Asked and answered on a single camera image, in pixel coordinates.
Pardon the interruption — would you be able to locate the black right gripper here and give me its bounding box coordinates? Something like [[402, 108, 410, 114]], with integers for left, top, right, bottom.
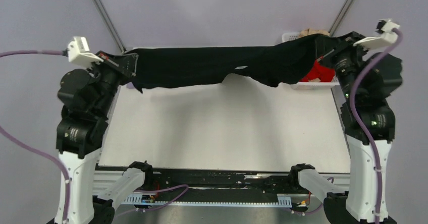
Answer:
[[315, 31, 372, 101]]

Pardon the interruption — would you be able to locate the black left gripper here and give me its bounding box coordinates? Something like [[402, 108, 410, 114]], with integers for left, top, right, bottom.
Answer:
[[86, 49, 138, 116]]

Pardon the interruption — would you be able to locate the black t shirt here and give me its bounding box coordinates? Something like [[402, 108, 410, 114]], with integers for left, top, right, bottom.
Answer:
[[130, 34, 316, 92]]

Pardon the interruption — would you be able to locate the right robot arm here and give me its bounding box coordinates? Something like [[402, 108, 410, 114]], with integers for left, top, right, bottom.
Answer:
[[288, 28, 403, 223]]

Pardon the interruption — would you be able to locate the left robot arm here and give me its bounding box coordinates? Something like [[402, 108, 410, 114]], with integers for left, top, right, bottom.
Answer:
[[52, 51, 155, 223]]

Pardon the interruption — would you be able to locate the folded purple t shirt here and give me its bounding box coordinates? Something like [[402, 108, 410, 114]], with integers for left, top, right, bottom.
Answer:
[[126, 83, 135, 89]]

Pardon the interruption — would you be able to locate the beige t shirt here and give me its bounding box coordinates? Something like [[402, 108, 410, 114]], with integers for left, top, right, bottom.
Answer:
[[298, 28, 330, 38]]

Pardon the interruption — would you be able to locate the red t shirt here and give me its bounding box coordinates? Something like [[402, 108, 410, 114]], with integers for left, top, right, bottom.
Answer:
[[299, 61, 335, 83]]

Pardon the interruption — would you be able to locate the white plastic basket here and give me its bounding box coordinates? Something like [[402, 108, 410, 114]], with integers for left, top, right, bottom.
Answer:
[[281, 32, 339, 90]]

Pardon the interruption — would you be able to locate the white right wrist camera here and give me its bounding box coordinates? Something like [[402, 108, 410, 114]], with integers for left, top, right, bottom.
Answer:
[[353, 19, 401, 50]]

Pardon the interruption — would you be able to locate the right aluminium frame post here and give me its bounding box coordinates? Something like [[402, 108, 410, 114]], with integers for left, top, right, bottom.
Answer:
[[329, 0, 355, 36]]

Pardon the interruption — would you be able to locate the aluminium frame post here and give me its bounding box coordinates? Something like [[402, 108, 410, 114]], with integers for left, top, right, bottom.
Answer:
[[92, 0, 126, 53], [329, 0, 355, 36]]

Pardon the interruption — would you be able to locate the left aluminium frame post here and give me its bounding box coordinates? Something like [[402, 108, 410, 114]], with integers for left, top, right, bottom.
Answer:
[[92, 0, 126, 53]]

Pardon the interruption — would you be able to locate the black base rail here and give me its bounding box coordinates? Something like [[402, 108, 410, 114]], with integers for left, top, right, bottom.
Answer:
[[139, 169, 309, 199]]

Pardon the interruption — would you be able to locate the white slotted cable duct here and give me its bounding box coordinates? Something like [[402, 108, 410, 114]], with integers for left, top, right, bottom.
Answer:
[[122, 190, 292, 208]]

